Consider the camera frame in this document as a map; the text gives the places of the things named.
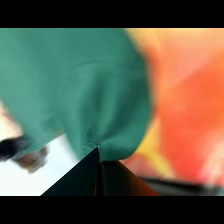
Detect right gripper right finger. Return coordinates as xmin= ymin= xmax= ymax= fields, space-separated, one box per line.
xmin=100 ymin=160 xmax=160 ymax=197

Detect green T-shirt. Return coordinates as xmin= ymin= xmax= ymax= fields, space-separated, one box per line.
xmin=0 ymin=27 xmax=153 ymax=163

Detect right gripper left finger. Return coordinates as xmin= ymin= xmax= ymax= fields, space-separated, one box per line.
xmin=41 ymin=146 xmax=101 ymax=197

